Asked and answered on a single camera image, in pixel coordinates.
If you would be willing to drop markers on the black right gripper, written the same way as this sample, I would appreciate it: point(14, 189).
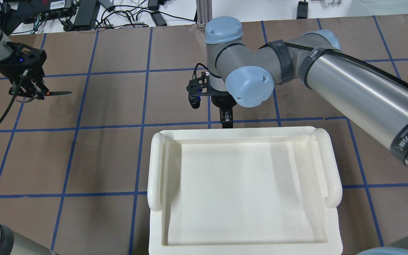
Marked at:
point(223, 102)

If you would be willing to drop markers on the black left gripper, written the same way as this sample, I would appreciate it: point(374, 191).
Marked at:
point(10, 73)

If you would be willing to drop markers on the orange grey scissors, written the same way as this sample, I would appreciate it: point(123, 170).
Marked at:
point(53, 93)

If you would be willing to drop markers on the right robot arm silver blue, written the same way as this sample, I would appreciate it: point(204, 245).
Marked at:
point(234, 75)

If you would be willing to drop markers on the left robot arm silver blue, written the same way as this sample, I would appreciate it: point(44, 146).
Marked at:
point(12, 243)

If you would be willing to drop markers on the large black power brick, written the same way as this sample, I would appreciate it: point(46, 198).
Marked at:
point(86, 15)

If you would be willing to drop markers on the cream plastic tray box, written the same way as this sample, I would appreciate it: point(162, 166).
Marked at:
point(260, 191)

